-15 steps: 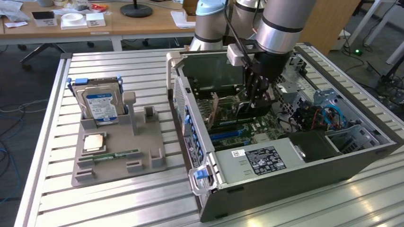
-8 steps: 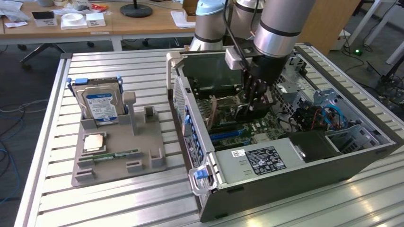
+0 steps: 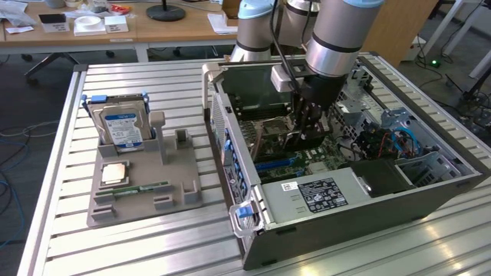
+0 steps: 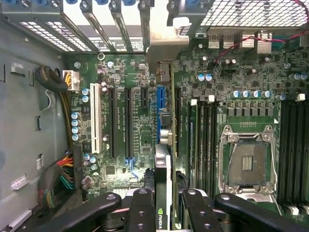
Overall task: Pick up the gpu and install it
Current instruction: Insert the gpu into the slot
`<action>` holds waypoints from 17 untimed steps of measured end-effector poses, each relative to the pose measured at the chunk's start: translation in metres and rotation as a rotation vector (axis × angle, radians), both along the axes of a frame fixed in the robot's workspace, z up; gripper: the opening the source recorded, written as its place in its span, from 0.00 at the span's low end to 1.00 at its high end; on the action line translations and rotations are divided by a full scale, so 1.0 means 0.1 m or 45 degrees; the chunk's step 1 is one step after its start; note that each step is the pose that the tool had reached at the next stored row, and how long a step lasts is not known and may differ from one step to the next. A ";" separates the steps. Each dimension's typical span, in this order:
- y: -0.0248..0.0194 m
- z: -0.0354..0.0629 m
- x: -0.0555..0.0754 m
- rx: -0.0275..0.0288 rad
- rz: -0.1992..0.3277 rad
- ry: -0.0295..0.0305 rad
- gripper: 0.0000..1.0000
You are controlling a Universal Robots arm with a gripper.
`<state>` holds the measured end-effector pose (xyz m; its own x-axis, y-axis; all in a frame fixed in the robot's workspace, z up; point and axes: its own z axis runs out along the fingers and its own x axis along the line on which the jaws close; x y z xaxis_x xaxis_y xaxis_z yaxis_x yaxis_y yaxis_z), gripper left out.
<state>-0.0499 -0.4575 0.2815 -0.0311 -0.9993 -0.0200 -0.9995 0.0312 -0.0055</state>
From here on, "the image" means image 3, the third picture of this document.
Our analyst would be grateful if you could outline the plain white box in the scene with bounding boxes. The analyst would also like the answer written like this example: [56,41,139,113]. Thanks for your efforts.
[104,15,130,34]

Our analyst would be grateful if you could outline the grey plastic parts rack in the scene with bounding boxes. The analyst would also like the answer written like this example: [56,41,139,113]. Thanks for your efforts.
[86,111,204,228]

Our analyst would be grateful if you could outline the white floor cable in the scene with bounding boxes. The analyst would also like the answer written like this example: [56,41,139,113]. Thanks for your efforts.
[0,120,63,137]

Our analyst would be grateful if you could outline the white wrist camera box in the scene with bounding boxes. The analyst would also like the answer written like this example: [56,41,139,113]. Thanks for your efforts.
[270,64,299,93]

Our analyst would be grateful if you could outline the red wire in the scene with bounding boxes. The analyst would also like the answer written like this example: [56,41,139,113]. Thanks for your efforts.
[382,131,397,156]

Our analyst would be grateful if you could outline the open grey PC case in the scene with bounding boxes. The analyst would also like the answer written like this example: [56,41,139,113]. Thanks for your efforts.
[202,56,485,271]

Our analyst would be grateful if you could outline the CPU socket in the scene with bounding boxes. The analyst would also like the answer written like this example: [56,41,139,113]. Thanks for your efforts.
[260,118,295,139]

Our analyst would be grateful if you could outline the clear plastic bags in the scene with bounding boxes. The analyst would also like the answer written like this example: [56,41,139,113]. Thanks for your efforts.
[0,0,38,25]

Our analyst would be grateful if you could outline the brown cardboard box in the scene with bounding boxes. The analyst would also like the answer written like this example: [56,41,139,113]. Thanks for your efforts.
[222,0,242,20]

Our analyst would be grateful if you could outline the blue wire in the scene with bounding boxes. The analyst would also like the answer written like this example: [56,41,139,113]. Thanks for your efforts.
[391,126,423,158]

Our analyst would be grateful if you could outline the white box with black top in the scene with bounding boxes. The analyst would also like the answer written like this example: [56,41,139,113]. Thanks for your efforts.
[38,13,71,33]

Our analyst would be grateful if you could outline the white tape roll on box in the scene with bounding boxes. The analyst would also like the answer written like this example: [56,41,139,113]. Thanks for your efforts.
[74,16,108,37]

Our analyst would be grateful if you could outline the wooden cabinet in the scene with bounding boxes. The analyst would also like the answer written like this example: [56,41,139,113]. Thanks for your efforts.
[359,0,441,67]

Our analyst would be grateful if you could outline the white device by cabinet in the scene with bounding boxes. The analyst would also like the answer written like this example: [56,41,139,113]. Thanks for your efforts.
[409,36,427,63]

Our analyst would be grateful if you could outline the stack of white papers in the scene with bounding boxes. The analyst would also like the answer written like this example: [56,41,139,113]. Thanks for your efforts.
[207,11,242,35]

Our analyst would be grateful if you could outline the black round lamp base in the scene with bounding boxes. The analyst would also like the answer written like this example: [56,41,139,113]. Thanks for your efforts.
[146,0,187,21]

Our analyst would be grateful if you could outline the black stand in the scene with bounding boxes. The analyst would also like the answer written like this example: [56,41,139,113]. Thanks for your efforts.
[458,66,491,116]

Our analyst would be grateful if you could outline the small silver chipset heatsink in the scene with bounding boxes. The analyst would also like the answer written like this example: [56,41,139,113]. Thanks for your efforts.
[306,162,328,174]

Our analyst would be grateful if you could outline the blue floor cable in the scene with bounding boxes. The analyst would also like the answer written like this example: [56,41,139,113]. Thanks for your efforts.
[0,137,30,245]

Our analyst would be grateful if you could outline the wooden desk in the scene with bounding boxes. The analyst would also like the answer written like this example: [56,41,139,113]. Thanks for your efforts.
[0,0,346,55]

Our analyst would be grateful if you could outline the blue expansion slot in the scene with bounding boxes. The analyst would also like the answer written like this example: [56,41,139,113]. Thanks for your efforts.
[255,156,300,171]

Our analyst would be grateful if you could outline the silver metal drive cage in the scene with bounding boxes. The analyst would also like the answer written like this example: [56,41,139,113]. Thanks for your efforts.
[330,67,389,144]

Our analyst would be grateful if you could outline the silver disk bay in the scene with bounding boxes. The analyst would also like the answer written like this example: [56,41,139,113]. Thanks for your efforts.
[395,151,463,187]

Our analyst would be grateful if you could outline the hard disk with blue caddy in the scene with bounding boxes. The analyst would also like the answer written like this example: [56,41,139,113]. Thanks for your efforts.
[80,91,150,153]

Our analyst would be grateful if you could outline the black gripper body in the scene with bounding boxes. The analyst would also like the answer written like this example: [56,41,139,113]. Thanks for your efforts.
[300,71,346,112]

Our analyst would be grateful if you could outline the white table frame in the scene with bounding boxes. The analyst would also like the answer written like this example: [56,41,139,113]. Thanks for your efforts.
[422,0,491,78]

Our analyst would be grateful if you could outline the black graphics card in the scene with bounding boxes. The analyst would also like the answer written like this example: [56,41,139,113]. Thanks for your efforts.
[251,123,328,158]

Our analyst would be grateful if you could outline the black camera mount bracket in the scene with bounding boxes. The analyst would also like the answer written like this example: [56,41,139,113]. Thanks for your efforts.
[286,59,319,78]

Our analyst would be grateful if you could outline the grey power supply unit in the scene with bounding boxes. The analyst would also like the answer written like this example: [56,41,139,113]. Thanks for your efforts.
[255,168,372,225]

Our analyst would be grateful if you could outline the green motherboard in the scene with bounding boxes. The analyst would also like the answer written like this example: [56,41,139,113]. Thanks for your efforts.
[230,97,354,185]

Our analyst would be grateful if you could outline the CPU chip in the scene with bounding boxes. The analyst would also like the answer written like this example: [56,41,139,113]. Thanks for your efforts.
[100,164,128,185]

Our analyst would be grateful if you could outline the green RAM stick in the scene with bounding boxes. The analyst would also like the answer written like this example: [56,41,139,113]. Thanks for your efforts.
[95,181,171,197]

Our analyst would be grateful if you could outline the black office chair base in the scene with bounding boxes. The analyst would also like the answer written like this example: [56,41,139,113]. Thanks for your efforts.
[22,50,116,86]

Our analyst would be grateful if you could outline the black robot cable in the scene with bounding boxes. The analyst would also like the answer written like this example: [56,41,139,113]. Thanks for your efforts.
[268,0,308,94]

